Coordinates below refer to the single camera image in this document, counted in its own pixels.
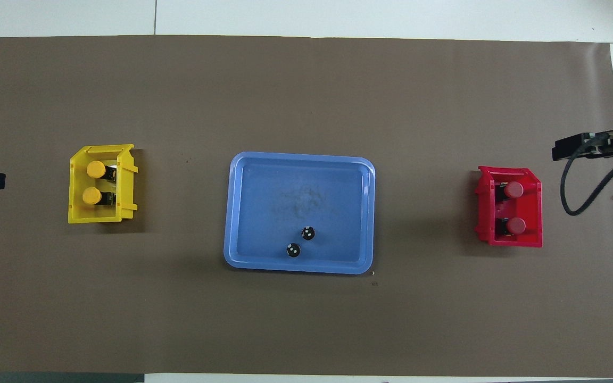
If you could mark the blue plastic tray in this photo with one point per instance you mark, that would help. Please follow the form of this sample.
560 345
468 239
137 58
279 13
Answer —
264 213

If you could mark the red plastic bin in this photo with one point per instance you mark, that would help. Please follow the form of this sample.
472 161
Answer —
534 213

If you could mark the red push button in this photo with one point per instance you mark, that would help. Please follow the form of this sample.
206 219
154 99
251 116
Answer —
513 189
516 225

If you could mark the black round button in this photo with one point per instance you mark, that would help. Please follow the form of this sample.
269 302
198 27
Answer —
293 250
308 233

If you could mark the yellow push button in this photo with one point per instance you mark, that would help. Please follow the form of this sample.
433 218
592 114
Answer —
91 196
94 169

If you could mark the yellow plastic bin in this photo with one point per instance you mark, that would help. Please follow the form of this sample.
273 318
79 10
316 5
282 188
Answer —
76 191

